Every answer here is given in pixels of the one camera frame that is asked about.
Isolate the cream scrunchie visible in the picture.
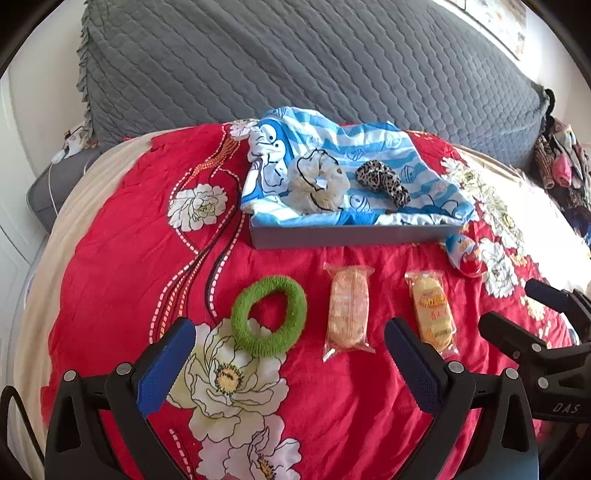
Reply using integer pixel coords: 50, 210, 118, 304
287, 148, 352, 215

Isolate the pile of clothes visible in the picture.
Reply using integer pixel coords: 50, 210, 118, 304
533, 88, 591, 243

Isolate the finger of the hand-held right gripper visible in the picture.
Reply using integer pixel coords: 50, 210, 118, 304
525, 279, 591, 325
478, 312, 555, 370

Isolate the grey quilted cover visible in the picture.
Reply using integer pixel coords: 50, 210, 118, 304
74, 0, 552, 171

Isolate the grey cushion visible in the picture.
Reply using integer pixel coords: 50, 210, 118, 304
28, 148, 101, 234

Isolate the blue striped cartoon towel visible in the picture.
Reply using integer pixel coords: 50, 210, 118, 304
240, 105, 476, 228

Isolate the yellow snack packet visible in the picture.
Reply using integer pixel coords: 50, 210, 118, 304
404, 270, 461, 360

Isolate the white cabinet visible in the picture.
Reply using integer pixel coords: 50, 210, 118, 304
0, 74, 47, 356

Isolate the green scrunchie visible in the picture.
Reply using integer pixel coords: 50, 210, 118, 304
231, 275, 308, 357

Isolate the grey tray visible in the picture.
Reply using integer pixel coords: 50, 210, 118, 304
248, 121, 463, 250

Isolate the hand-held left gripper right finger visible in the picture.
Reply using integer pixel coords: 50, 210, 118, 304
384, 318, 539, 480

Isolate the leopard print scrunchie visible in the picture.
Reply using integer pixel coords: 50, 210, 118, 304
355, 160, 411, 208

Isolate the wall poster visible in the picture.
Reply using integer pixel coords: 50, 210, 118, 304
443, 0, 529, 61

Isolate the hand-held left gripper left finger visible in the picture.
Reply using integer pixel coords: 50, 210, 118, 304
45, 316, 197, 480

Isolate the white cable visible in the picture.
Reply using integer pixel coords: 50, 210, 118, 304
45, 138, 79, 217

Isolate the pink snack packet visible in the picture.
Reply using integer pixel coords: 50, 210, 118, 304
322, 263, 376, 363

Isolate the red and blue toy egg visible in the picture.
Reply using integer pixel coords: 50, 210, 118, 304
444, 233, 488, 278

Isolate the red floral blanket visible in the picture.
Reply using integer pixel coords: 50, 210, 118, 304
41, 121, 578, 480

